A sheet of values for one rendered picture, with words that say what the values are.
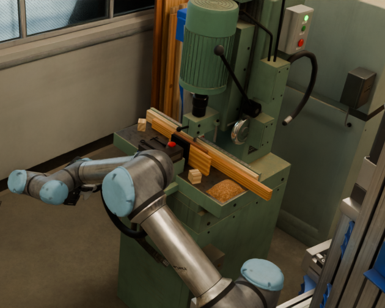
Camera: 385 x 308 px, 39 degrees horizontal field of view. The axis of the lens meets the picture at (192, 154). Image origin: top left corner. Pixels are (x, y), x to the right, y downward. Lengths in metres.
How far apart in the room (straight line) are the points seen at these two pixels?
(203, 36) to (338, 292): 0.92
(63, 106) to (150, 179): 2.03
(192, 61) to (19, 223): 1.65
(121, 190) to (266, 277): 0.44
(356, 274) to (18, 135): 2.29
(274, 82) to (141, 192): 0.83
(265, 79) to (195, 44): 0.32
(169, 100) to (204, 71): 1.70
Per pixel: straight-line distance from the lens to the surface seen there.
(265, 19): 1.99
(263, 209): 2.38
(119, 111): 3.72
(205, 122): 2.06
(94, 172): 1.68
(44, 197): 1.70
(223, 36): 1.85
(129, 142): 2.17
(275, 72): 2.00
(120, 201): 1.37
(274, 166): 2.34
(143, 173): 1.39
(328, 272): 1.58
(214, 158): 2.06
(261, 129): 2.08
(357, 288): 1.43
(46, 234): 3.09
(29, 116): 3.24
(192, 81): 1.92
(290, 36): 2.05
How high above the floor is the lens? 2.06
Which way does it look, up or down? 33 degrees down
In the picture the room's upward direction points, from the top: 8 degrees clockwise
